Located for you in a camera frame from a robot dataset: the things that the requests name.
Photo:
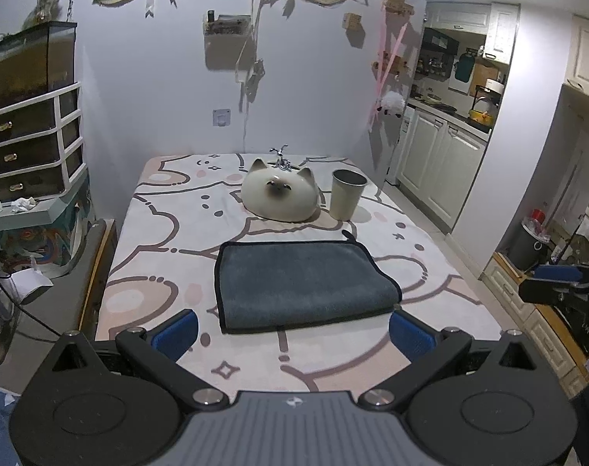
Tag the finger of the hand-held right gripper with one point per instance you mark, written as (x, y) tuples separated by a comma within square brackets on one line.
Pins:
[(542, 291), (556, 273)]

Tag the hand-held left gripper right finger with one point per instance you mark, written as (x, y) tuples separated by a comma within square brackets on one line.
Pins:
[(411, 337)]

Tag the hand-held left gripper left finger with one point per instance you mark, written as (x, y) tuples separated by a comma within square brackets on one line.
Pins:
[(177, 334)]

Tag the grey towel with black trim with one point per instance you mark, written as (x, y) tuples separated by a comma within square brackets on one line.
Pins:
[(299, 281)]

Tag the dark trash bin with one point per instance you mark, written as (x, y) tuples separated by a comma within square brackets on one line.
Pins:
[(527, 247)]

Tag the beige cup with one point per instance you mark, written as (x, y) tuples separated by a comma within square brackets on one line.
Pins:
[(346, 199)]

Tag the white paper sheet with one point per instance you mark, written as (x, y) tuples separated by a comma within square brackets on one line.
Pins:
[(30, 282)]

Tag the white lower kitchen cabinet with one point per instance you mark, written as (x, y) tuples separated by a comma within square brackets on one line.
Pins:
[(440, 160)]

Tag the white kitchen cabinet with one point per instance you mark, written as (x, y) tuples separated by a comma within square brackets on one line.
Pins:
[(500, 29), (440, 160)]

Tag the yellow pot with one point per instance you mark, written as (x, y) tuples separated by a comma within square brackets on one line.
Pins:
[(481, 116)]

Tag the cat head ceramic basin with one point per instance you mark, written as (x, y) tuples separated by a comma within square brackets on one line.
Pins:
[(279, 191)]

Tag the crumpled white tissue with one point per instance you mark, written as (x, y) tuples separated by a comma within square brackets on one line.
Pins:
[(23, 204)]

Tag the teal hanging bag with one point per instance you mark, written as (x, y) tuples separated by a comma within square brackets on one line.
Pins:
[(464, 67)]

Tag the white plush toy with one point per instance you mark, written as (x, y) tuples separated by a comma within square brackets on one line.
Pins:
[(390, 103)]

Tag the white upper kitchen cabinet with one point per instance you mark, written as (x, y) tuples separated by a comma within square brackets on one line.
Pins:
[(500, 29)]

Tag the pink ribbon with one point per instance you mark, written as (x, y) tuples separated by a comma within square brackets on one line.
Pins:
[(385, 53)]

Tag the glass fish tank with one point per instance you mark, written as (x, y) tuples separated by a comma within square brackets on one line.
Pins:
[(27, 65)]

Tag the white wall hook plate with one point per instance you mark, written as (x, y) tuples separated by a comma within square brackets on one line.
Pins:
[(221, 117)]

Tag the dark drawer cabinet white frame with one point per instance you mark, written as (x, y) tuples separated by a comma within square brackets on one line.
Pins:
[(27, 150)]

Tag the black kitchen wall rack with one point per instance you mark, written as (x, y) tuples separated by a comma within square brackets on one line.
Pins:
[(437, 53)]

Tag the large wooden wall block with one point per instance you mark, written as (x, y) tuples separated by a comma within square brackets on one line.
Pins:
[(398, 4)]

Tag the clear wall shelf box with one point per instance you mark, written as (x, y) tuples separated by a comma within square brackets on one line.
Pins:
[(226, 24)]

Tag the small wooden wall block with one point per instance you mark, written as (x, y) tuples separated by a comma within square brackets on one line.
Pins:
[(352, 21)]

